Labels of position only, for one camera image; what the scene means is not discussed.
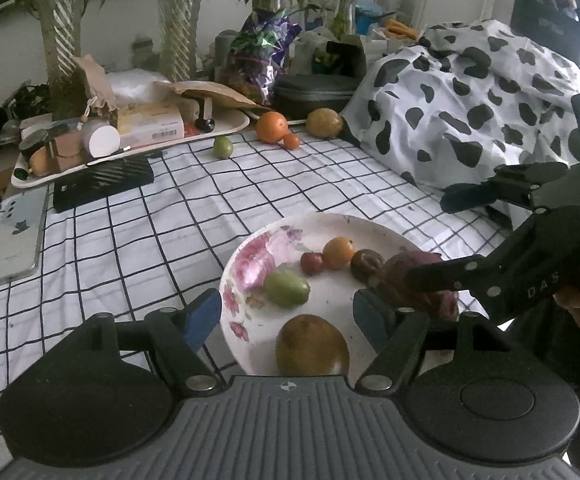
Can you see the large orange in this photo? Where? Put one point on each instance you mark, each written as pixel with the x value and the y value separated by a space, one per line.
pixel 272 126

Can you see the flat brown paper envelope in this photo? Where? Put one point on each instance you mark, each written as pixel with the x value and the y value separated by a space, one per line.
pixel 205 91

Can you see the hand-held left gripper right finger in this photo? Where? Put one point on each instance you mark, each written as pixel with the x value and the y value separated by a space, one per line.
pixel 372 317

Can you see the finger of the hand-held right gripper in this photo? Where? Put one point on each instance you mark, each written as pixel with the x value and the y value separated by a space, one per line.
pixel 435 277
pixel 475 195

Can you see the small red tomato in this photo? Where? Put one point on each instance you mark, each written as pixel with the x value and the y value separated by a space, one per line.
pixel 291 140

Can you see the white floral plate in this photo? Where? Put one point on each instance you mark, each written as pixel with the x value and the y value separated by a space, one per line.
pixel 270 320

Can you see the black square plant pot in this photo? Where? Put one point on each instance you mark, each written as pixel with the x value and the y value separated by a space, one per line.
pixel 342 57

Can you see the pale yellow box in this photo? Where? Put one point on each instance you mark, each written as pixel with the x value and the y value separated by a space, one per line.
pixel 152 122

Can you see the yellow round fruit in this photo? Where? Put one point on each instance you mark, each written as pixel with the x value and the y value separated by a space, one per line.
pixel 324 122

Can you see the small green mango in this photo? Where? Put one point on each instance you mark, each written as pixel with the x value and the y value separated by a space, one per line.
pixel 286 287

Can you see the dark passion fruit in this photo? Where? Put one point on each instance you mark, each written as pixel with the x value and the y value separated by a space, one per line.
pixel 367 264

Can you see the black ribbed case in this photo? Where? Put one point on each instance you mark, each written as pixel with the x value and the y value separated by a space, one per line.
pixel 102 182

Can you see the blue plastic container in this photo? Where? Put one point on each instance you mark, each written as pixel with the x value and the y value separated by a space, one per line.
pixel 370 12

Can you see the small brown cardboard box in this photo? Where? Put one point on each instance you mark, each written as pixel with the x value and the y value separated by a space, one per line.
pixel 65 147

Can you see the small red plum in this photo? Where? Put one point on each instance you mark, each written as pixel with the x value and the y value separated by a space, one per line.
pixel 312 263

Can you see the green lime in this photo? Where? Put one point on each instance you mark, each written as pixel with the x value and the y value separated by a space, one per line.
pixel 223 146

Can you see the black checked white tablecloth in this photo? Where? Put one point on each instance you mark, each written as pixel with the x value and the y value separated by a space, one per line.
pixel 120 260

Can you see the glass vase with plant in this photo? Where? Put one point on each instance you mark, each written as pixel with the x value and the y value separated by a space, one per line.
pixel 60 45
pixel 180 30

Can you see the small orange tangerine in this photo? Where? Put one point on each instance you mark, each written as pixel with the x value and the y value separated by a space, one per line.
pixel 339 252

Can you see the purple foil bag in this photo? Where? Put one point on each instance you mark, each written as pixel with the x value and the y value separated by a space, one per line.
pixel 262 55

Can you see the black zip pouch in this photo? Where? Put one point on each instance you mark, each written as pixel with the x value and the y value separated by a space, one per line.
pixel 315 95

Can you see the black knob tool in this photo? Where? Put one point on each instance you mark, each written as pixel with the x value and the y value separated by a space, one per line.
pixel 205 121

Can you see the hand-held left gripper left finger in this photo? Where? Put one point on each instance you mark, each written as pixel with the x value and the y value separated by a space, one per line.
pixel 202 317

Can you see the silver smartphone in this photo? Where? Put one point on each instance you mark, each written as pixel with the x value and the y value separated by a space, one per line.
pixel 17 235

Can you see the cow print blanket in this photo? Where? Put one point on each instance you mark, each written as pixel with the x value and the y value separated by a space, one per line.
pixel 470 90

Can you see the white serving tray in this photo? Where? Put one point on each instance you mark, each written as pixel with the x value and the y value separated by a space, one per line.
pixel 220 127

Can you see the white round jar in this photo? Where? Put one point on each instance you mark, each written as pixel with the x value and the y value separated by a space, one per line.
pixel 101 141

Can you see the brown paper bag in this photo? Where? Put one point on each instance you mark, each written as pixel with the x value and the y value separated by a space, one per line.
pixel 95 85

